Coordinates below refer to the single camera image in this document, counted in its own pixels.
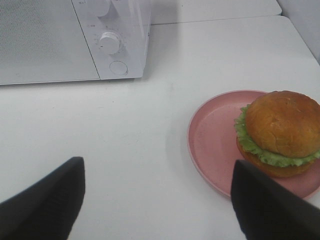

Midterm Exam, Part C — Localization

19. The round white door button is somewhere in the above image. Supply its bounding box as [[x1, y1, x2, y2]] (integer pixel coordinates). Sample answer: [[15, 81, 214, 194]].
[[109, 60, 128, 76]]

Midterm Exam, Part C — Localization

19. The white timer knob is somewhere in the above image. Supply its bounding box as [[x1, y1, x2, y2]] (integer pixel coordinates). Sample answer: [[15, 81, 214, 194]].
[[98, 31, 122, 55]]

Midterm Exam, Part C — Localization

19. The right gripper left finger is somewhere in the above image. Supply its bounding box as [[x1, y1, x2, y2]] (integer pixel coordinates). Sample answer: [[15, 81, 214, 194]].
[[0, 157, 85, 240]]

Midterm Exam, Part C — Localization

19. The burger with lettuce and cheese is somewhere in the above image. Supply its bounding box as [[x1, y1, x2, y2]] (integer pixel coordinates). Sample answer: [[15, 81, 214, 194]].
[[234, 90, 320, 178]]

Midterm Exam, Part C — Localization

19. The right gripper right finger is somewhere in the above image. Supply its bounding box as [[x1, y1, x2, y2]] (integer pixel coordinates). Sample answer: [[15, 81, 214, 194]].
[[231, 160, 320, 240]]

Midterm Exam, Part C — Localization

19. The pink round plate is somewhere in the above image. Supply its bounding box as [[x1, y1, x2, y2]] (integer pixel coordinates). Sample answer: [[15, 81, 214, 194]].
[[187, 90, 320, 198]]

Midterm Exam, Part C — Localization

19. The white microwave door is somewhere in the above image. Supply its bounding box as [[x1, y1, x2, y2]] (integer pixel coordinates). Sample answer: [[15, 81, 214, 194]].
[[0, 0, 100, 85]]

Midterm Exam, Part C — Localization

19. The upper white power knob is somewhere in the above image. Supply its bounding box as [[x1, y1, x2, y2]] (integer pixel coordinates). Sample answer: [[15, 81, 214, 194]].
[[93, 0, 111, 17]]

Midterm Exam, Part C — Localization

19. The white microwave oven body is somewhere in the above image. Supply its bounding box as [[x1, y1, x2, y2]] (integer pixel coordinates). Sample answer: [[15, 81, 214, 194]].
[[72, 0, 152, 80]]

